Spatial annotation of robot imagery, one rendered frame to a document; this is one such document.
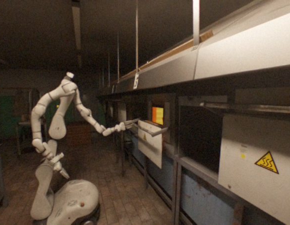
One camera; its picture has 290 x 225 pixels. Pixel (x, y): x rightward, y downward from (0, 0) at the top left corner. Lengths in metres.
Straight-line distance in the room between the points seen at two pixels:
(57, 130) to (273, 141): 1.57
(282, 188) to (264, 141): 0.19
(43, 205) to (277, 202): 1.81
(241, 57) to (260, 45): 0.06
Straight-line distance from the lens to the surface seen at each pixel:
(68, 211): 1.73
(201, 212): 1.48
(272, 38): 0.57
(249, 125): 0.77
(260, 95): 0.88
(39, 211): 1.90
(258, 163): 0.78
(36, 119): 1.40
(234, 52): 0.62
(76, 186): 2.06
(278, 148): 0.74
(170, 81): 0.86
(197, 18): 0.86
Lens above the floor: 1.41
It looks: 6 degrees down
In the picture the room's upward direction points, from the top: straight up
